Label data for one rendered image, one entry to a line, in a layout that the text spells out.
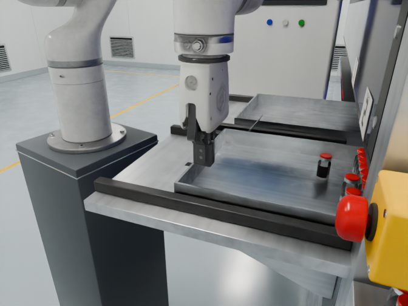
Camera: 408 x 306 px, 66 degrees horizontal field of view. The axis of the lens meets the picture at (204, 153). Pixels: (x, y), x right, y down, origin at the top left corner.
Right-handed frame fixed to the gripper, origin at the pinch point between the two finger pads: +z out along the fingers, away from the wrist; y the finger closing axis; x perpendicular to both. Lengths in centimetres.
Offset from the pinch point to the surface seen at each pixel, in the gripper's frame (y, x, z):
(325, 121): 43.8, -18.5, 6.4
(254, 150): 17.7, -4.9, 6.4
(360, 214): -19.2, -21.2, -6.4
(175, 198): -7.8, 1.6, 4.6
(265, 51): 89, 8, -5
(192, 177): 0.7, 2.4, 5.5
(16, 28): 382, 497, 13
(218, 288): 55, 14, 95
